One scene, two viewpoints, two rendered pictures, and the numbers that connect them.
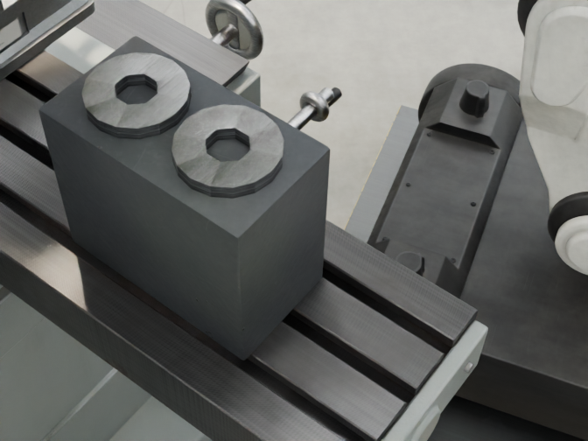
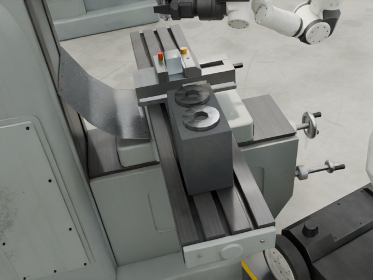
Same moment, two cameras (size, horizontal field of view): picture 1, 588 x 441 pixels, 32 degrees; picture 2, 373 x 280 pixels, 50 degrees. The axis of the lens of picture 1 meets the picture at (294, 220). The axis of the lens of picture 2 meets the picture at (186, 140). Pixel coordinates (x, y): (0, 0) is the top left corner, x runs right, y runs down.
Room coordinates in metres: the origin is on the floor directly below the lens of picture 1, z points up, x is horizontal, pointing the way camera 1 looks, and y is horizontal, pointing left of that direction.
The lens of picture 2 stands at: (-0.03, -0.48, 1.71)
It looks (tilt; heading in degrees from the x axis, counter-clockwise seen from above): 39 degrees down; 46
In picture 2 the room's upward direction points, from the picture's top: 7 degrees counter-clockwise
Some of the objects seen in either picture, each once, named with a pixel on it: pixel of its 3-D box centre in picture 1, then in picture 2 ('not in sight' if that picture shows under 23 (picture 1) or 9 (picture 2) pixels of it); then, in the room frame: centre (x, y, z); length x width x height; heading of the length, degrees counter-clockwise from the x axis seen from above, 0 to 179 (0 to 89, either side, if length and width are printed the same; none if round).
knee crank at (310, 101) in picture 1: (299, 120); (319, 168); (1.16, -0.01, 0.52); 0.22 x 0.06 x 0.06; 144
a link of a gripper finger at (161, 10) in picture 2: not in sight; (163, 9); (0.79, 0.40, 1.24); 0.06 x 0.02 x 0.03; 119
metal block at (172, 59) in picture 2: not in sight; (172, 61); (0.82, 0.42, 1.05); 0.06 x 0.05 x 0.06; 53
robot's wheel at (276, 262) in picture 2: not in sight; (285, 264); (0.70, -0.12, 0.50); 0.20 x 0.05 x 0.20; 70
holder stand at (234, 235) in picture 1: (189, 193); (199, 135); (0.57, 0.09, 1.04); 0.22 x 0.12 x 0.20; 53
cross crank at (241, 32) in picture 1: (220, 39); (301, 126); (1.22, 0.12, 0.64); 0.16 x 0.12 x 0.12; 144
